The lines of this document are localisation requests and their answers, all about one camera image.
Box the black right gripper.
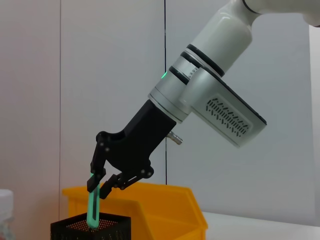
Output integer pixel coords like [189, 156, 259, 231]
[86, 99, 184, 200]

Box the green utility knife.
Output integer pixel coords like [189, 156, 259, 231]
[86, 172, 102, 230]

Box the clear green-label water bottle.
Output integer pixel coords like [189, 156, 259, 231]
[0, 189, 16, 240]

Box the black mesh pen holder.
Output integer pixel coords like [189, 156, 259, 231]
[49, 212, 132, 240]

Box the yellow plastic bin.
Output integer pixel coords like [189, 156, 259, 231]
[61, 181, 209, 240]

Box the right gripper silver plug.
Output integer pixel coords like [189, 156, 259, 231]
[167, 130, 184, 145]

